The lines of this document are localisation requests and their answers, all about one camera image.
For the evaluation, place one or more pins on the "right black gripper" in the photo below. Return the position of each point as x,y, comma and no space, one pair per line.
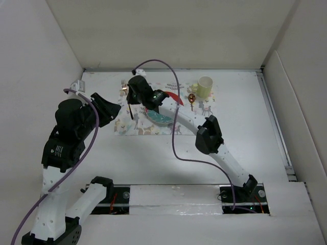
129,98

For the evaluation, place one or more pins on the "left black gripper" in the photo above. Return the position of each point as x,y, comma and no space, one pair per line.
108,109

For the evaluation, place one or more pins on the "copper fork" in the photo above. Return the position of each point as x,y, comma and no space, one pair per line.
125,90

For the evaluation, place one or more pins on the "animal print cloth placemat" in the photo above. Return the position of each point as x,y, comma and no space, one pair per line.
141,125

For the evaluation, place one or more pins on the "red and teal plate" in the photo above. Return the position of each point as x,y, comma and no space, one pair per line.
161,119

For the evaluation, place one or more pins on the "copper spoon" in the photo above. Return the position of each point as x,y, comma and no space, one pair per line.
191,99

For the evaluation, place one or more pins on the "pale yellow mug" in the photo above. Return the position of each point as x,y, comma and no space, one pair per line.
203,87

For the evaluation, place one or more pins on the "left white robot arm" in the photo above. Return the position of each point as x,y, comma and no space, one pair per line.
54,223

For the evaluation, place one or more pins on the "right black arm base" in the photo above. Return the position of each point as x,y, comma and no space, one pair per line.
256,203

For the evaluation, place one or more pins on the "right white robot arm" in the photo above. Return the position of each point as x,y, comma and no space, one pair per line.
209,140

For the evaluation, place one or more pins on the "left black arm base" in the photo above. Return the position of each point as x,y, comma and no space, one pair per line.
118,205

